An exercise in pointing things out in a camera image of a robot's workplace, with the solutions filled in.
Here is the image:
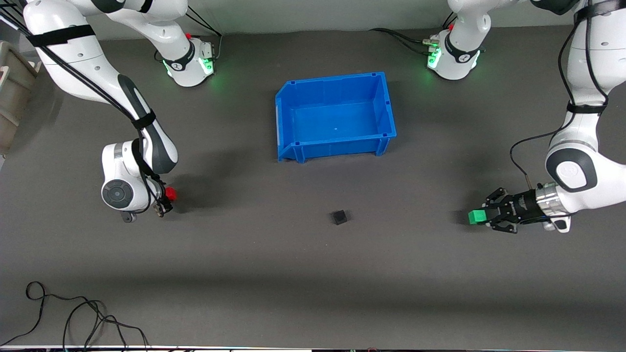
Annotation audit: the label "blue plastic storage bin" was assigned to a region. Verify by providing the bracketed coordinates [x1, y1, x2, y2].
[275, 71, 397, 163]

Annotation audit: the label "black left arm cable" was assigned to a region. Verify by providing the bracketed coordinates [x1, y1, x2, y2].
[509, 0, 612, 219]

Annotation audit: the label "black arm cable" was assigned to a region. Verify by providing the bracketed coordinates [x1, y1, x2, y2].
[509, 0, 612, 219]
[0, 0, 169, 214]

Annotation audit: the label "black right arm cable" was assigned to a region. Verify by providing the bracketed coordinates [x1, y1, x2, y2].
[0, 0, 169, 214]

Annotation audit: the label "loose black cable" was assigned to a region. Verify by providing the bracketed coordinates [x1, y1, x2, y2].
[0, 281, 150, 351]

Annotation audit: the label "black left arm base cables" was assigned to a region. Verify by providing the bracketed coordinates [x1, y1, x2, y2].
[369, 12, 457, 55]

